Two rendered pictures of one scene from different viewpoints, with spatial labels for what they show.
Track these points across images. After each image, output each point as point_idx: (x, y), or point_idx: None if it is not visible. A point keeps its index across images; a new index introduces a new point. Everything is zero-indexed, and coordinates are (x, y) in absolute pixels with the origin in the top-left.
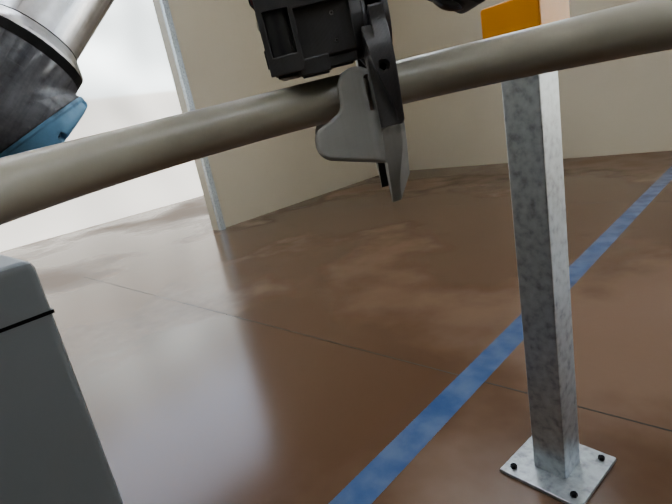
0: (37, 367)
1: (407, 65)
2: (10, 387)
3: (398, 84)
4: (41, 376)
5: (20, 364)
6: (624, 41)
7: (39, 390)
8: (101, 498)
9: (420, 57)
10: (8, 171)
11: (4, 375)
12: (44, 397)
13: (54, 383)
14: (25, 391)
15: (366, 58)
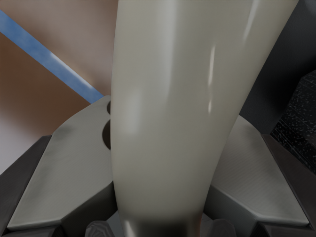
0: (112, 227)
1: (214, 168)
2: (122, 229)
3: (313, 175)
4: (113, 222)
5: (115, 234)
6: None
7: (116, 218)
8: None
9: (213, 144)
10: None
11: (121, 235)
12: (117, 214)
13: (112, 215)
14: (120, 223)
15: None
